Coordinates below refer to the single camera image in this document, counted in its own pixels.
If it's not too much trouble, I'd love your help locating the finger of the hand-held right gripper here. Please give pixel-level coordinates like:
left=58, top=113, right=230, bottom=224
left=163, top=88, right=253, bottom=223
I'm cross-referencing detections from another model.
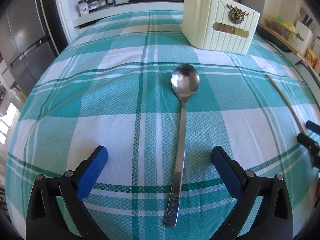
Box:
left=297, top=132, right=320, bottom=169
left=306, top=120, right=320, bottom=133

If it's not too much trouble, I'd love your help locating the cream ribbed utensil holder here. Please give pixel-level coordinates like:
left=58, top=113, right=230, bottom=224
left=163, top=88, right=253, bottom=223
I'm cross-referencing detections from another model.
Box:
left=181, top=0, right=261, bottom=56

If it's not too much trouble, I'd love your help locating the yellow snack packet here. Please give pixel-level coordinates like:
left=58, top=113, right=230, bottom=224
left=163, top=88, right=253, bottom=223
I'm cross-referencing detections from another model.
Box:
left=304, top=47, right=318, bottom=68

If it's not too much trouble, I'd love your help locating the bag of vegetables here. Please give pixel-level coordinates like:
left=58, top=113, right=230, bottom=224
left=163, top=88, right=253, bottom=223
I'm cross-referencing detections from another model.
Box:
left=267, top=14, right=304, bottom=42

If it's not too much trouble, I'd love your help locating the smooth-handle steel spoon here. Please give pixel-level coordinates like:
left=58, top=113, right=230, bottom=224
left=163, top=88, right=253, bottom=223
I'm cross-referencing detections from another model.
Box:
left=164, top=64, right=200, bottom=228

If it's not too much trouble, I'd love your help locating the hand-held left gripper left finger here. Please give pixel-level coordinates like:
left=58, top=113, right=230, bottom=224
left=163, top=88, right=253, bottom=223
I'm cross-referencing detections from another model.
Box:
left=26, top=145, right=109, bottom=240

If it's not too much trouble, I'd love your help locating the black spice rack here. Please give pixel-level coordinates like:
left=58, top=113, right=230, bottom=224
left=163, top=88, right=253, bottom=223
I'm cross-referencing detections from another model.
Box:
left=87, top=0, right=108, bottom=13

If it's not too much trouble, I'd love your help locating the brown chopstick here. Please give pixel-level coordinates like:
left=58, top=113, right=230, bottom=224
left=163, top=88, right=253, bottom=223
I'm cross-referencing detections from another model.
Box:
left=265, top=74, right=306, bottom=134

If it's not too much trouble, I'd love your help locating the grey refrigerator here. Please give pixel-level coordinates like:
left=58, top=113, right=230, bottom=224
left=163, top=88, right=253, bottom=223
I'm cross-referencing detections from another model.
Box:
left=0, top=0, right=59, bottom=91

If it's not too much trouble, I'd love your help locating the wooden cutting board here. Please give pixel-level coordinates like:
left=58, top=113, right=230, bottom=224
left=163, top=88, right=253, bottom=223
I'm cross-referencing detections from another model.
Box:
left=257, top=22, right=302, bottom=57

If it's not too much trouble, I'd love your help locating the white knife block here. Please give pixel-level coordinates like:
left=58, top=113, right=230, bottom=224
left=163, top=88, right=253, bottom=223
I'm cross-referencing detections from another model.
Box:
left=294, top=7, right=315, bottom=53

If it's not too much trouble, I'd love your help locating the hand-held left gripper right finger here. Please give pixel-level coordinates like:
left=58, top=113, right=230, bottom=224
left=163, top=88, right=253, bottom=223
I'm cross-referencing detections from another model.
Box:
left=211, top=146, right=293, bottom=240

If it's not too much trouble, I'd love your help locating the teal plaid tablecloth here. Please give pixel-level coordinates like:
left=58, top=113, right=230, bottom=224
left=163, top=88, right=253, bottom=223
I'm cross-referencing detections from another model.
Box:
left=5, top=10, right=320, bottom=240

